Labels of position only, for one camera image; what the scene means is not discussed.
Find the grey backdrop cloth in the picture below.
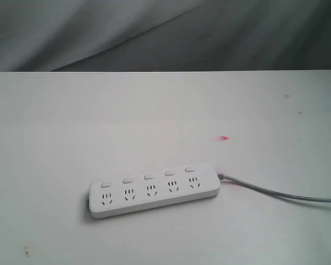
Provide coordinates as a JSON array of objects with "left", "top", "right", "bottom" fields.
[{"left": 0, "top": 1, "right": 331, "bottom": 71}]

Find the white five-socket power strip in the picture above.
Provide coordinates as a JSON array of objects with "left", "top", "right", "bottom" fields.
[{"left": 88, "top": 163, "right": 221, "bottom": 219}]

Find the grey power cable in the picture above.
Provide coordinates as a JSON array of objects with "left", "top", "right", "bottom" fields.
[{"left": 216, "top": 173, "right": 331, "bottom": 204}]

